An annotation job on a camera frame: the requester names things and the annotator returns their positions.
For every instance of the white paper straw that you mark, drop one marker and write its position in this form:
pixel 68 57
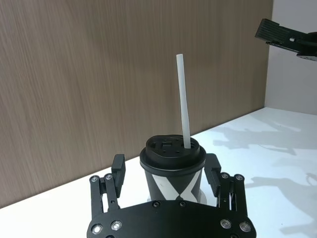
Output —
pixel 183 104

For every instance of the black paper cup white pattern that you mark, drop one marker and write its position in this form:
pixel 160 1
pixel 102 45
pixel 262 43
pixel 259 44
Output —
pixel 171 184

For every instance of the black plastic cup lid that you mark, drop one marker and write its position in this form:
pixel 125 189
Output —
pixel 171 155

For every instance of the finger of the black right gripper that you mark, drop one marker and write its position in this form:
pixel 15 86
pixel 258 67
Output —
pixel 271 31
pixel 305 56

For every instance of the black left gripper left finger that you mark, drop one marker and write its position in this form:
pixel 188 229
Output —
pixel 118 171

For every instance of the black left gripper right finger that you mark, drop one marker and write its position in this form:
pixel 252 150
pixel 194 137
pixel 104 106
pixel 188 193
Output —
pixel 214 173

